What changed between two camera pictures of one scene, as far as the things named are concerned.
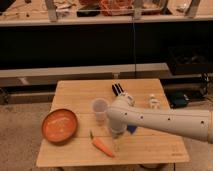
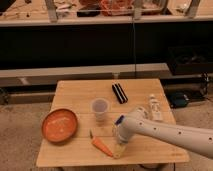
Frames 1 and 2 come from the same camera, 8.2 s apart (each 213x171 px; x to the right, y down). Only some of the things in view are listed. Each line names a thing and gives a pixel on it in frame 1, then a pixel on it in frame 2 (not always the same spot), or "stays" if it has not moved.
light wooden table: x=93 y=142 stays
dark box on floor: x=178 y=99 stays
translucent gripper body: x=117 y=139 to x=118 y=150
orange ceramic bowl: x=59 y=125 stays
